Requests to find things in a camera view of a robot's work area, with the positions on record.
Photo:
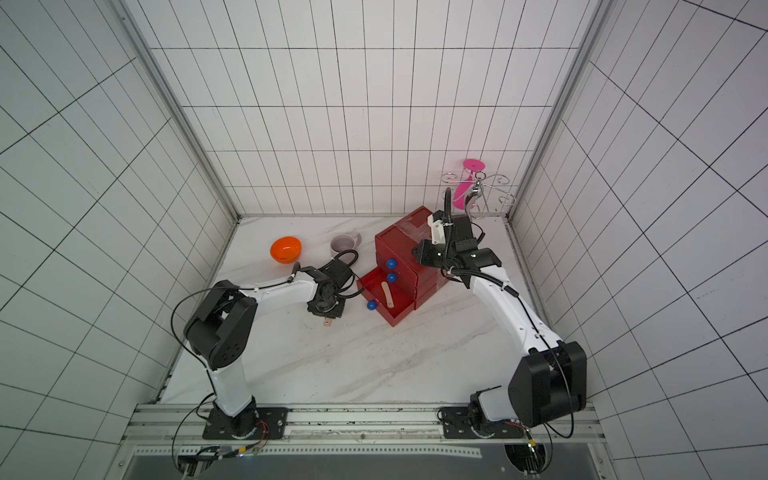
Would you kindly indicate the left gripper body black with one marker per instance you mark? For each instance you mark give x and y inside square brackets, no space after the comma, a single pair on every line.
[331,308]

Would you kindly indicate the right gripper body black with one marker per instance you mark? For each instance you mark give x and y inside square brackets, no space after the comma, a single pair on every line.
[455,225]

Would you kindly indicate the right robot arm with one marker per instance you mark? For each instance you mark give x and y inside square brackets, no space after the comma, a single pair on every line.
[550,377]

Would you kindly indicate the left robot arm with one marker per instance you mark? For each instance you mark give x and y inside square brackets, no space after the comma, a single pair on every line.
[219,330]

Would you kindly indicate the red drawer cabinet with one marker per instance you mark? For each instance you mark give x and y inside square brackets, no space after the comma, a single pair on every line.
[410,283]

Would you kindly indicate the mauve mug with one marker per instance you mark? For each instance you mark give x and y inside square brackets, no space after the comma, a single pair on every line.
[345,245]

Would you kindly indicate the orange bowl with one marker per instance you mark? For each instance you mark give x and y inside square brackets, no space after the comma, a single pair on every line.
[286,250]

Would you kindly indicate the pink hourglass stand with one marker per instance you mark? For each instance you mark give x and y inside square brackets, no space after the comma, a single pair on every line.
[471,167]

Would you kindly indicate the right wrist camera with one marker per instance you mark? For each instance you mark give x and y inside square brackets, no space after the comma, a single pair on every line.
[437,226]

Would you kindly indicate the silver wire rack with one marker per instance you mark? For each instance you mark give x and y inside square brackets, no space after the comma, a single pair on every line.
[491,194]

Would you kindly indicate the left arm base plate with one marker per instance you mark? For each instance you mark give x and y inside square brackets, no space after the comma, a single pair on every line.
[252,424]

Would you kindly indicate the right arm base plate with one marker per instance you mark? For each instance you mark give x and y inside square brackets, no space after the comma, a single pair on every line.
[468,423]

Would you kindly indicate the aluminium rail frame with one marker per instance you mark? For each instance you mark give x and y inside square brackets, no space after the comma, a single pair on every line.
[175,431]

